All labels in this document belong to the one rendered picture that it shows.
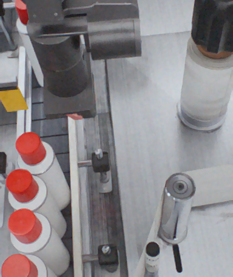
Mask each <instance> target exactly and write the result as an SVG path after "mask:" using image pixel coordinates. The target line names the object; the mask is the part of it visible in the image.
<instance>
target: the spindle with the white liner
mask: <svg viewBox="0 0 233 277"><path fill-rule="evenodd" d="M191 24H192V28H191V36H190V37H189V40H188V42H187V53H186V57H185V62H184V73H183V85H182V89H181V95H180V102H179V103H178V116H179V118H180V119H181V120H182V121H183V123H184V124H185V125H186V126H188V127H190V128H192V129H194V130H199V131H208V130H213V129H215V128H217V127H219V126H220V125H222V123H223V121H225V119H226V115H227V110H228V107H229V100H230V97H231V92H232V91H233V0H195V1H194V11H193V15H192V21H191Z"/></svg>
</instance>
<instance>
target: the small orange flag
mask: <svg viewBox="0 0 233 277"><path fill-rule="evenodd" d="M0 99H1V101H2V103H3V105H4V107H5V109H6V111H7V112H10V111H17V110H28V109H29V108H28V106H27V103H26V101H25V99H24V98H23V96H22V93H21V91H20V89H19V87H18V86H14V87H3V88H0Z"/></svg>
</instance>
